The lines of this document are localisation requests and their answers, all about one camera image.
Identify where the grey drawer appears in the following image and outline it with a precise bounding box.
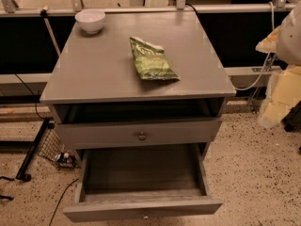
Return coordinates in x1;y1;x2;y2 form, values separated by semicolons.
56;118;221;150
63;144;222;223

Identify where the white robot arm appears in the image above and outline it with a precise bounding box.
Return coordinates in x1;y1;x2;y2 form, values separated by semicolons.
255;2;301;128

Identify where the grey top drawer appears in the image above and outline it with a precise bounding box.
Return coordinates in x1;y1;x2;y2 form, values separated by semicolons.
56;118;221;150

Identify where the grey wooden drawer cabinet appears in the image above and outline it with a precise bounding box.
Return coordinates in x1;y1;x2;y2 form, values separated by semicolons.
40;12;235;125

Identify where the green chip bag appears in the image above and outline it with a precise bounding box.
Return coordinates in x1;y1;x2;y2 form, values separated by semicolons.
130;37;180;80

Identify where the white ceramic bowl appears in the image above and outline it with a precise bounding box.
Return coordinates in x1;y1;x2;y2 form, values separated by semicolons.
75;9;105;34

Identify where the black metal floor bar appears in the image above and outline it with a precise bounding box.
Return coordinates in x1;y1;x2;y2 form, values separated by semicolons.
16;119;50;182

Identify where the white hanging cable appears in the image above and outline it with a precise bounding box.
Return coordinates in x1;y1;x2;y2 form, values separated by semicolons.
234;1;277;91

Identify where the wire mesh basket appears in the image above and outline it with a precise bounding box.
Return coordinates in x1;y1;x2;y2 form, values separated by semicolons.
38;129;77;169

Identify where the black floor cable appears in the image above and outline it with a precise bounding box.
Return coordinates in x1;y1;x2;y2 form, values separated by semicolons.
48;177;80;226

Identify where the metal railing frame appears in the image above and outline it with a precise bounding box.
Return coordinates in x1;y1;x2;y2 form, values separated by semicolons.
0;0;301;17

